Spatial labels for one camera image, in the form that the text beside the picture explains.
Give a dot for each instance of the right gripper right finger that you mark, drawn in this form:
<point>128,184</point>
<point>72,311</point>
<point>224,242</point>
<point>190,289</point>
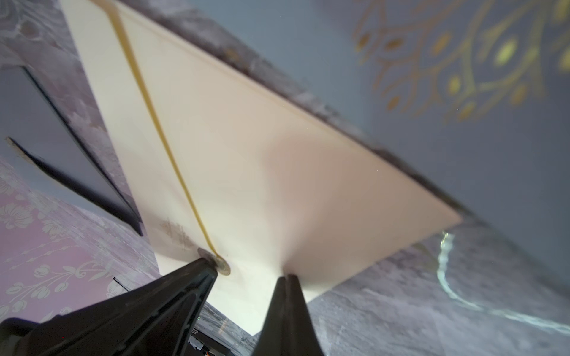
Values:
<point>288,328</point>

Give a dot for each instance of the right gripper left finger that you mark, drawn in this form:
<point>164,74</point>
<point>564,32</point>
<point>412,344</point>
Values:
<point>155,319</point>

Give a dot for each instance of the cream envelope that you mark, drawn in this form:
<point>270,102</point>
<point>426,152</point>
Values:
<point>216,162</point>

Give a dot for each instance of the dark grey envelope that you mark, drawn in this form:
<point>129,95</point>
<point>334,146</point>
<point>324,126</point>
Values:
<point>38,143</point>

